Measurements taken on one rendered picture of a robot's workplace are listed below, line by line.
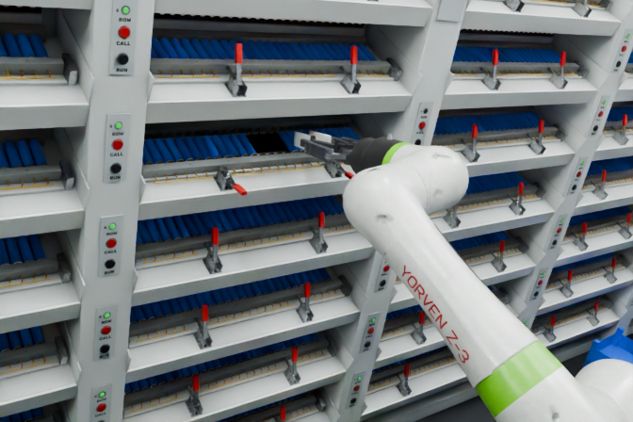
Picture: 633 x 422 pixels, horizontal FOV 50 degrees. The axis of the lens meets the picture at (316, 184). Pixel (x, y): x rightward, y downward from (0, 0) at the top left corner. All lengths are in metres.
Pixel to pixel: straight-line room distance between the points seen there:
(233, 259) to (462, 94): 0.65
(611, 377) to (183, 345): 0.86
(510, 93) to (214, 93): 0.80
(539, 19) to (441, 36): 0.32
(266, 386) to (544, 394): 0.92
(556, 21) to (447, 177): 0.78
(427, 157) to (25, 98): 0.63
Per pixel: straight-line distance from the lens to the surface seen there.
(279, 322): 1.62
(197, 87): 1.25
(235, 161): 1.36
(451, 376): 2.26
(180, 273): 1.40
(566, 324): 2.73
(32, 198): 1.23
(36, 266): 1.33
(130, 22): 1.13
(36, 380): 1.44
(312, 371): 1.81
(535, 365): 0.96
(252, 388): 1.72
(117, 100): 1.16
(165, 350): 1.50
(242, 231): 1.49
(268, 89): 1.31
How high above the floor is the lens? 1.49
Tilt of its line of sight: 23 degrees down
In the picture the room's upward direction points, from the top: 11 degrees clockwise
